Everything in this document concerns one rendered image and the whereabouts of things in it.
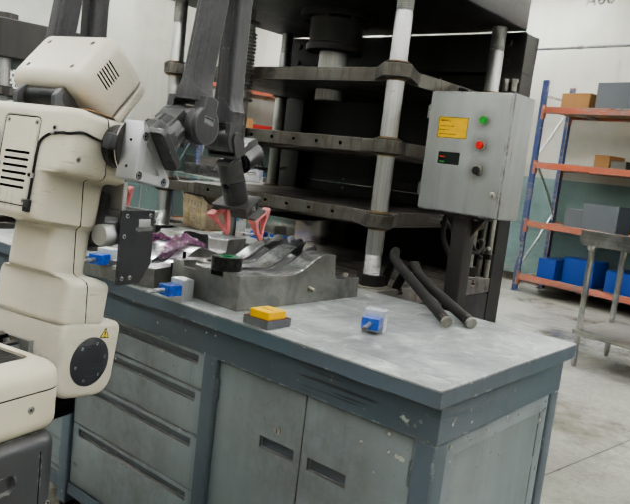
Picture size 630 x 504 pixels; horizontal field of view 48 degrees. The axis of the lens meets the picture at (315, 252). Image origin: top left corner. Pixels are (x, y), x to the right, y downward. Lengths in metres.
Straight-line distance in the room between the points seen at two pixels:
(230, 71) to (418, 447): 0.88
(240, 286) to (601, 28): 7.51
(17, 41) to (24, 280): 4.80
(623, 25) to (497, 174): 6.57
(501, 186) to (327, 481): 1.13
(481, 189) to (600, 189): 6.28
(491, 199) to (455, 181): 0.14
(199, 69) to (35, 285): 0.55
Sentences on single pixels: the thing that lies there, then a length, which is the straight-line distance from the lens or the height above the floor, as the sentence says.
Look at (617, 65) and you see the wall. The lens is 8.70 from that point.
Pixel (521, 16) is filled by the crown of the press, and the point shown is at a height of 1.85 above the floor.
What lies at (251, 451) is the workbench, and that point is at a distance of 1.78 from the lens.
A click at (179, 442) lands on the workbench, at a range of 1.98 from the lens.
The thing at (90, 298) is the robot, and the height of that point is 0.86.
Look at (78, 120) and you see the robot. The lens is 1.39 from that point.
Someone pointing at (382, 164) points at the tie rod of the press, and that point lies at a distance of 2.37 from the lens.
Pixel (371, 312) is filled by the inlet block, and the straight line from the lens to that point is 1.70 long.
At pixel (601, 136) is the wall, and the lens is 8.63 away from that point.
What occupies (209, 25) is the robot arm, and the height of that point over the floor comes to 1.44.
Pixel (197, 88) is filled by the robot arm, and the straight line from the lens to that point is 1.47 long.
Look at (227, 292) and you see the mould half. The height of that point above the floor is 0.84.
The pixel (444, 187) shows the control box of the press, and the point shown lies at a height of 1.15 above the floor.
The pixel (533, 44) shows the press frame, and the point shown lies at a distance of 3.16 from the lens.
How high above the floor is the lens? 1.19
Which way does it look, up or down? 7 degrees down
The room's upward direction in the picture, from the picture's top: 7 degrees clockwise
